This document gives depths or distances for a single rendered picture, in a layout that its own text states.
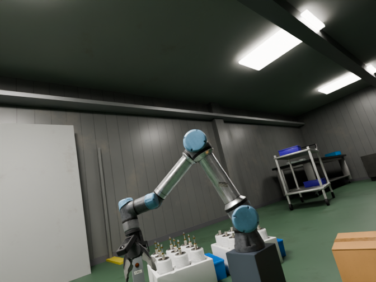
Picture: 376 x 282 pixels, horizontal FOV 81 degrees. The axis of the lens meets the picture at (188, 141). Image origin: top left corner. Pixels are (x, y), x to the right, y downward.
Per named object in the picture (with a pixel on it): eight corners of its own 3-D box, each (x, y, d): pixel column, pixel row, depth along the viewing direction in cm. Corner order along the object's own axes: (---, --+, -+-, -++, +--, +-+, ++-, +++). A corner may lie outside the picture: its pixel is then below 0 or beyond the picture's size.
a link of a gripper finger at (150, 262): (164, 262, 99) (149, 249, 103) (158, 265, 94) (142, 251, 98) (160, 268, 99) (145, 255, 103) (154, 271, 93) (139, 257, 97)
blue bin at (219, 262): (229, 277, 158) (224, 259, 161) (215, 282, 154) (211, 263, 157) (211, 267, 185) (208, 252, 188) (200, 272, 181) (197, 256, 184)
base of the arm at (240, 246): (271, 243, 109) (265, 222, 112) (253, 253, 100) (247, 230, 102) (247, 243, 120) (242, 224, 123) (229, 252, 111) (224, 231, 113)
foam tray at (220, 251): (283, 262, 163) (276, 236, 167) (239, 280, 149) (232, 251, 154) (253, 253, 198) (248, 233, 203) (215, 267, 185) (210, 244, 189)
